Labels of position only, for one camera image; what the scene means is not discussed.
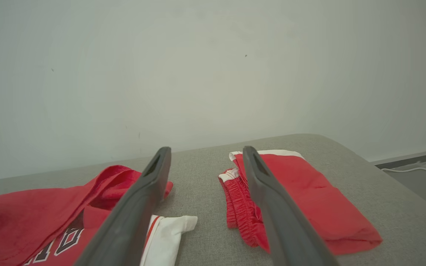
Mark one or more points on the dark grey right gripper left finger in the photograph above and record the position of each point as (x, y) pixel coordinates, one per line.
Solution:
(131, 221)

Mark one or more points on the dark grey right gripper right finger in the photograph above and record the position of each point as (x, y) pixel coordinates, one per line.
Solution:
(283, 225)

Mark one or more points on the red shorts with white waistband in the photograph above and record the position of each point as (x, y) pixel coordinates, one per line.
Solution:
(316, 195)

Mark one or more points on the red jersey with white sleeves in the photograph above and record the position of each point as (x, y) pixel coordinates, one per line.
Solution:
(31, 218)

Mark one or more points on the dark wall baseboard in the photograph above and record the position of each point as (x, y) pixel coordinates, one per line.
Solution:
(409, 158)

